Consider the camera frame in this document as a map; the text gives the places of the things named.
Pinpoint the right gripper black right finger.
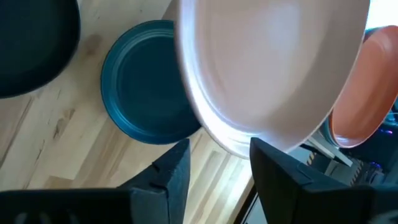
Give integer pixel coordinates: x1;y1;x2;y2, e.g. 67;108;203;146
249;138;358;224

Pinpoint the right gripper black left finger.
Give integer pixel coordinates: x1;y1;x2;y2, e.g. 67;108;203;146
119;139;191;224

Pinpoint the dark teal ribbed plate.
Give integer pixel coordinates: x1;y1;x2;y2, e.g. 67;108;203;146
100;19;203;146

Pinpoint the pale pink plate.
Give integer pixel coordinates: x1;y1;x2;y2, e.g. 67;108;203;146
174;0;371;160

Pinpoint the orange plate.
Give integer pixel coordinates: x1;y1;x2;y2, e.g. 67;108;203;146
328;24;398;149

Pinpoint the black plate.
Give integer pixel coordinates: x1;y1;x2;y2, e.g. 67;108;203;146
0;0;81;100

